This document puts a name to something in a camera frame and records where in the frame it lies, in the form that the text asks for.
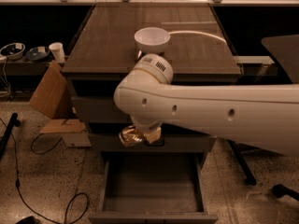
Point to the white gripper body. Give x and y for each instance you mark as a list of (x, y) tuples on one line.
[(151, 128)]

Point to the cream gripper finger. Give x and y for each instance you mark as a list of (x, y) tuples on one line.
[(153, 136)]

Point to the crushed orange can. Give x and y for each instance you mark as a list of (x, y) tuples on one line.
[(130, 136)]

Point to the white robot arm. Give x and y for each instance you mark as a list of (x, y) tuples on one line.
[(264, 116)]

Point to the grey bottom drawer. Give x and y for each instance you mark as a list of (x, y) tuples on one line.
[(152, 188)]

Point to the grey top drawer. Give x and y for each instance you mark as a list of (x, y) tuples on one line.
[(94, 103)]

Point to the grey drawer cabinet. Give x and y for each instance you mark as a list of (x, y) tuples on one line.
[(106, 48)]

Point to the white bowl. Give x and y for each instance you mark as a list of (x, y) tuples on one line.
[(152, 39)]

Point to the brown cardboard box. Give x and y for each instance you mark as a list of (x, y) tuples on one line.
[(52, 99)]

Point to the white paper cup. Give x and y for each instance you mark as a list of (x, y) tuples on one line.
[(57, 50)]

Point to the blue bowl right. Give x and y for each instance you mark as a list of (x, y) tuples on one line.
[(38, 54)]

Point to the blue bowl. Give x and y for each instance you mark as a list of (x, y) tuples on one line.
[(13, 51), (38, 54)]

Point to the black stand leg left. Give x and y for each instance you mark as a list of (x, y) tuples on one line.
[(13, 122)]

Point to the black caster foot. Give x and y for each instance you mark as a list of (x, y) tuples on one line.
[(280, 191)]

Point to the grey low shelf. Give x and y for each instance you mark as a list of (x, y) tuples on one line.
[(24, 67)]

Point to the blue bowl left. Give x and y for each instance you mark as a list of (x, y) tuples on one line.
[(13, 51)]

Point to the dark side table top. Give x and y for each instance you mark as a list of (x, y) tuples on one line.
[(285, 49)]

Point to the black table frame right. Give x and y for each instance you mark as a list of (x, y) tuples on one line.
[(250, 179)]

